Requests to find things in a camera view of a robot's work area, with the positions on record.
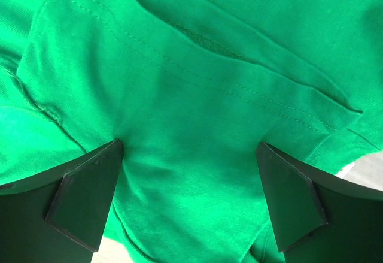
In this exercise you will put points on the green t shirt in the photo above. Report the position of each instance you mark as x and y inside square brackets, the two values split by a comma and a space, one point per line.
[190, 87]

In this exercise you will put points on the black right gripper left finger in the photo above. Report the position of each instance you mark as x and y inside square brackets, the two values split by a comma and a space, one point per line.
[59, 215]

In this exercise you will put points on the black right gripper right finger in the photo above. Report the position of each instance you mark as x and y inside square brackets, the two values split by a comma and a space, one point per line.
[316, 216]

